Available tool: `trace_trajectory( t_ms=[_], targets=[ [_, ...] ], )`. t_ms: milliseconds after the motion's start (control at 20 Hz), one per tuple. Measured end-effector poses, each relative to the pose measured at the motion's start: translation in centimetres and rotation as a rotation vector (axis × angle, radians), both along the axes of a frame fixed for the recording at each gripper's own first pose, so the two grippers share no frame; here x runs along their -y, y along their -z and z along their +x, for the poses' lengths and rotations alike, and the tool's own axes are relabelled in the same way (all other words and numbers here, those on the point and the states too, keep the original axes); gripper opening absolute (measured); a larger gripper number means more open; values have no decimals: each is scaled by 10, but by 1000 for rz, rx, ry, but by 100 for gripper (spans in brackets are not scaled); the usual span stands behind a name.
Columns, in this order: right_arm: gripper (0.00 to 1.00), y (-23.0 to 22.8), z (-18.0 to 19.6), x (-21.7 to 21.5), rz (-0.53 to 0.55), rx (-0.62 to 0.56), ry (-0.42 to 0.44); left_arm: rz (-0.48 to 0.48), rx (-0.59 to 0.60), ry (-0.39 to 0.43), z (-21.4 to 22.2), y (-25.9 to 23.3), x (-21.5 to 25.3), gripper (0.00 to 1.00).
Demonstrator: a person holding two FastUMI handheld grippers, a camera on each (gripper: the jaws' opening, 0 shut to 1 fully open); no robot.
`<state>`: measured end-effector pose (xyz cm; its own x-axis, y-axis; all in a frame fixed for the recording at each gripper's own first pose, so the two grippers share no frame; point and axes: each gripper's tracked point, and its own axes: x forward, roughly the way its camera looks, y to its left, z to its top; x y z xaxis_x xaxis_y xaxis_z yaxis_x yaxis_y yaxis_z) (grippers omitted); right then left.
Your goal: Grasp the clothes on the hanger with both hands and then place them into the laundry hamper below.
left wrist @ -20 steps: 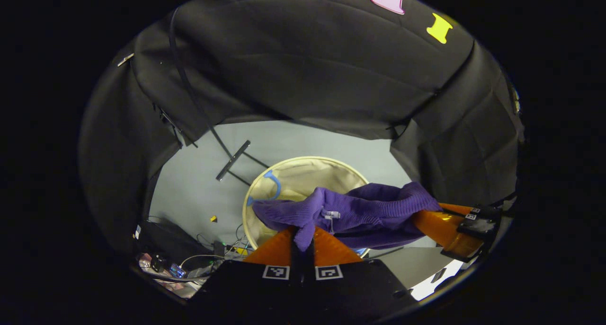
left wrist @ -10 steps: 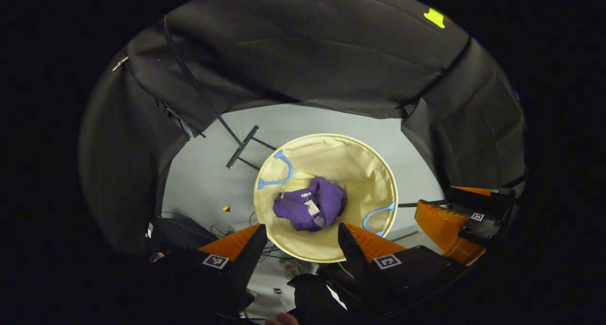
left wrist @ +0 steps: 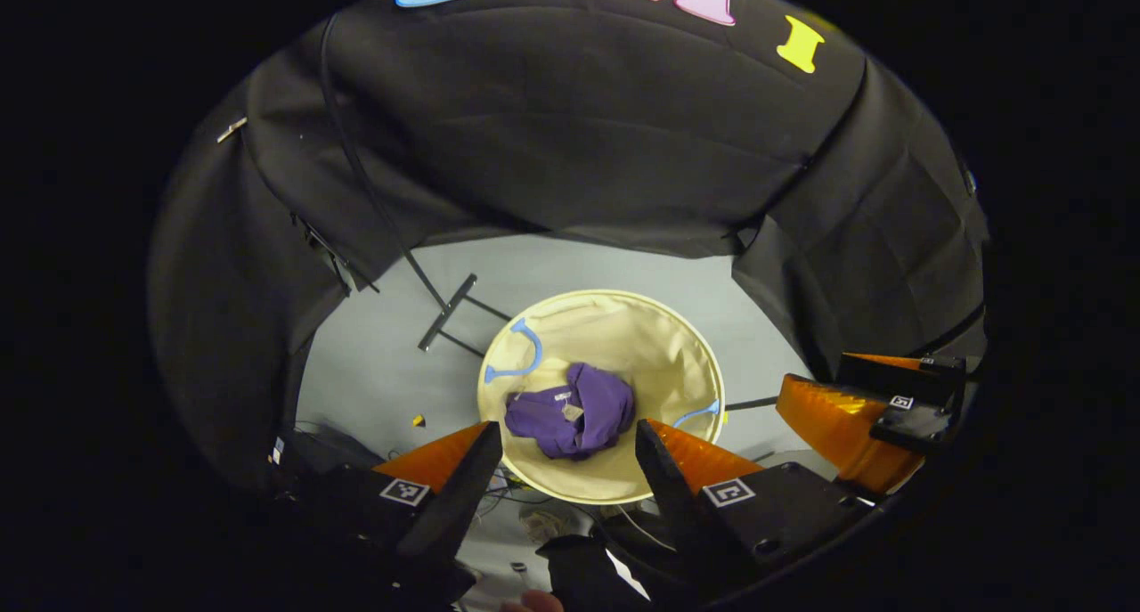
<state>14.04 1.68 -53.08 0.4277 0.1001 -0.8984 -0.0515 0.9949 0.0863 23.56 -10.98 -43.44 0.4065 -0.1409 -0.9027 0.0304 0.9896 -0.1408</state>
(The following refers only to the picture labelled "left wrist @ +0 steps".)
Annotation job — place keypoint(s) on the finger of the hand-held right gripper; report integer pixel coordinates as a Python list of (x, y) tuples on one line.
[(917, 425), (891, 376)]

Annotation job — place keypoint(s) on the cream laundry hamper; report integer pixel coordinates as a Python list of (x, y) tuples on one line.
[(623, 345)]

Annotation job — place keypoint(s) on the silver metal clip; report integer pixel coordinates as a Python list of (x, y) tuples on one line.
[(232, 130)]

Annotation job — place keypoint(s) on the black clothes rack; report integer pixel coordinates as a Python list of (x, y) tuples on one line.
[(448, 314)]

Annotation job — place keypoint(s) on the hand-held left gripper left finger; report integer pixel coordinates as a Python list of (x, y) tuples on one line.
[(454, 505)]

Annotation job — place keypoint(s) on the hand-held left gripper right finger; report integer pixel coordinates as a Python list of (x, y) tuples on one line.
[(672, 496)]

